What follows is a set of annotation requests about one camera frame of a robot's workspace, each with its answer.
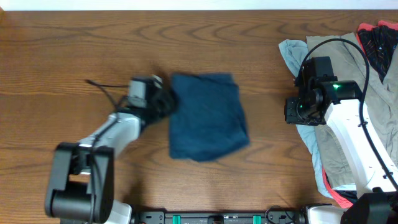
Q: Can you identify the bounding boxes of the navy blue shorts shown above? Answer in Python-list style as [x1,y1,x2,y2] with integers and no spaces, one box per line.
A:
[169,73,250,162]

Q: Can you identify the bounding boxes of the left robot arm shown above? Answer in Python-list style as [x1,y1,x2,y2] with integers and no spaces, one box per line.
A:
[44,75,176,223]

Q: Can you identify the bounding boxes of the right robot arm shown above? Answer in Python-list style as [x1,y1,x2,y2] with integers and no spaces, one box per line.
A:
[284,81,397,223]

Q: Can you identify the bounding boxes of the light blue garment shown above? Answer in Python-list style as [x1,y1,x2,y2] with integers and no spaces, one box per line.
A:
[278,39,335,199]

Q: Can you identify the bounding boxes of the khaki tan shorts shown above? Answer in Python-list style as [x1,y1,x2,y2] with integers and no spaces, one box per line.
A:
[310,41,397,190]

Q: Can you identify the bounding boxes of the black patterned garment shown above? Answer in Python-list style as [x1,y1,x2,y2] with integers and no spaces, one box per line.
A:
[356,21,397,82]

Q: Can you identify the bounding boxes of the red garment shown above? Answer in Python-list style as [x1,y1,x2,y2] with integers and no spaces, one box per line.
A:
[323,33,397,208]

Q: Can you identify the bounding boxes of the right black cable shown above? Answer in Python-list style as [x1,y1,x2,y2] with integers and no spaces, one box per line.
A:
[297,37,398,191]

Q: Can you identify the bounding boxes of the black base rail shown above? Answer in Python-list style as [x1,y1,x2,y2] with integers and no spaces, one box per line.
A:
[129,207,309,224]

